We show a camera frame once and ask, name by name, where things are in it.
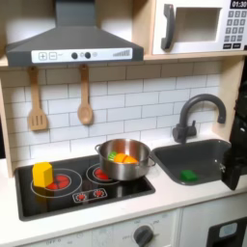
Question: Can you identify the yellow block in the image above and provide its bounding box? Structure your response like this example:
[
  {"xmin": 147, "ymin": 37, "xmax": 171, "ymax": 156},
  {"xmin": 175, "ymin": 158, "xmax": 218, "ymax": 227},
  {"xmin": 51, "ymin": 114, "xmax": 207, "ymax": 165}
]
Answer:
[{"xmin": 32, "ymin": 161, "xmax": 55, "ymax": 188}]

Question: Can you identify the grey range hood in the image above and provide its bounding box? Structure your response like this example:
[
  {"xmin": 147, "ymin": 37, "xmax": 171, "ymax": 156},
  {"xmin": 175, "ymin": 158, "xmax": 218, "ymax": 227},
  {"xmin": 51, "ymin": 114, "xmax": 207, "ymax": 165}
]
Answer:
[{"xmin": 5, "ymin": 0, "xmax": 145, "ymax": 68}]

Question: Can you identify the green block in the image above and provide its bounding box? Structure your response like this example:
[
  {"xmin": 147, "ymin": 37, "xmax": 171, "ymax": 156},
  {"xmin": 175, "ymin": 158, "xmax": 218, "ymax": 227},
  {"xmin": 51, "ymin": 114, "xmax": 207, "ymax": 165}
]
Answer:
[{"xmin": 179, "ymin": 169, "xmax": 199, "ymax": 182}]

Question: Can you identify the wooden spoon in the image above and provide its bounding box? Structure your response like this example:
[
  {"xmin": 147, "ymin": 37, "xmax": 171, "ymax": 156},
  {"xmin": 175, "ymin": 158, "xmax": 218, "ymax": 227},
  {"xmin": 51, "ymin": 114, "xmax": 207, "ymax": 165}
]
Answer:
[{"xmin": 76, "ymin": 64, "xmax": 95, "ymax": 126}]

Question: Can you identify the dark grey sink basin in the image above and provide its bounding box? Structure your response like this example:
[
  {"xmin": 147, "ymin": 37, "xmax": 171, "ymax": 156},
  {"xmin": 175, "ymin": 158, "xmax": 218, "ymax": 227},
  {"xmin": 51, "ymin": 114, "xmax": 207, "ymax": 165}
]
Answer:
[{"xmin": 150, "ymin": 138, "xmax": 233, "ymax": 186}]

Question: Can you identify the black toy stove top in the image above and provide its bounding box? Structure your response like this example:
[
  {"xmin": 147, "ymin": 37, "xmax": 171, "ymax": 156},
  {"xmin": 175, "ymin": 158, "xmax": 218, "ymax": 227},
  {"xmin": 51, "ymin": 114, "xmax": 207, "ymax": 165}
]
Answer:
[{"xmin": 14, "ymin": 153, "xmax": 156, "ymax": 222}]

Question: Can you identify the orange toy carrot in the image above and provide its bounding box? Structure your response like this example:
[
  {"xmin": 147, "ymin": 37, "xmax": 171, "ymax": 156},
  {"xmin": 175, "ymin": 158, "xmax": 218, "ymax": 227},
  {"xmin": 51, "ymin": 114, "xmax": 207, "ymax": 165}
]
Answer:
[{"xmin": 107, "ymin": 151, "xmax": 140, "ymax": 165}]

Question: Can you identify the dark grey tap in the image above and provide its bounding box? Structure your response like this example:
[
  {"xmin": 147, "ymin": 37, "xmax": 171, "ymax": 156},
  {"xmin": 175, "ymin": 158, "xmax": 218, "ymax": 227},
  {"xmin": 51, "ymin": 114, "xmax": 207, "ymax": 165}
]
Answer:
[{"xmin": 172, "ymin": 93, "xmax": 228, "ymax": 145}]

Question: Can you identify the white toy microwave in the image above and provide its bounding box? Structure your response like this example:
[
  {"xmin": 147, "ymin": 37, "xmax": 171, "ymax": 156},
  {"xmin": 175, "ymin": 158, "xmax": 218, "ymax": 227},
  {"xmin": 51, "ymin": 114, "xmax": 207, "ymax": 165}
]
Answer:
[{"xmin": 151, "ymin": 0, "xmax": 247, "ymax": 56}]

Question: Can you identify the slotted wooden spatula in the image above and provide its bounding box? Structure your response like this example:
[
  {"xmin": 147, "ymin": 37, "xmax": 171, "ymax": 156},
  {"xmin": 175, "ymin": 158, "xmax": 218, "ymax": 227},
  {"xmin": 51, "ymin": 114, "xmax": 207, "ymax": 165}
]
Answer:
[{"xmin": 26, "ymin": 66, "xmax": 49, "ymax": 132}]

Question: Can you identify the steel pot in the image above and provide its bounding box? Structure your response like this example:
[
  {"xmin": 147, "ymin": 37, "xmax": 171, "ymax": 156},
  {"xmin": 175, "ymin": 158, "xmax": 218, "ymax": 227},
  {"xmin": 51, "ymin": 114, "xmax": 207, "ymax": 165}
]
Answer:
[{"xmin": 94, "ymin": 138, "xmax": 157, "ymax": 181}]

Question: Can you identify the dark grey oven knob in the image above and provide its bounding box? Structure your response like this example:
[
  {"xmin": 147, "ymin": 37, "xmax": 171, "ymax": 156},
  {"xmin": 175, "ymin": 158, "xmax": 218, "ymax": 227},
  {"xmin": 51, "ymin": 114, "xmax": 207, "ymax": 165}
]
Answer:
[{"xmin": 132, "ymin": 225, "xmax": 154, "ymax": 247}]

